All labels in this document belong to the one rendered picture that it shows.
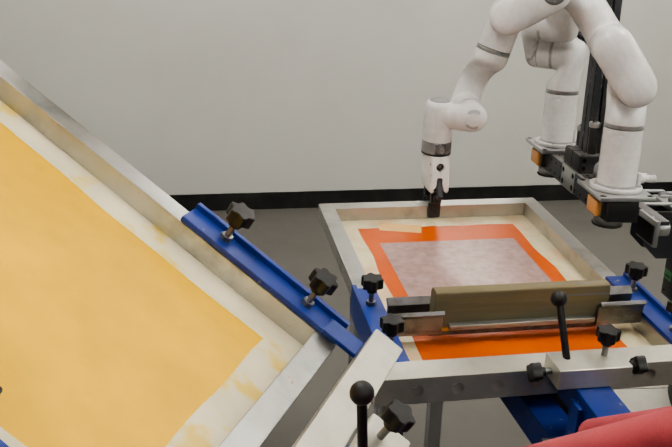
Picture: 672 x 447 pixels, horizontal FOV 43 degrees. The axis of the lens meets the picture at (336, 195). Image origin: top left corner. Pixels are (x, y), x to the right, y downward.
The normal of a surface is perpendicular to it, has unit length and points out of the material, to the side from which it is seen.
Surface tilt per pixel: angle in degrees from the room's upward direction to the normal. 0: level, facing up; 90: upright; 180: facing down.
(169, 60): 90
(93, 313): 32
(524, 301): 94
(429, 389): 94
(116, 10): 90
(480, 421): 0
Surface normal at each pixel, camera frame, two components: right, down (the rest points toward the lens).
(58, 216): 0.52, -0.74
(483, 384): 0.18, 0.36
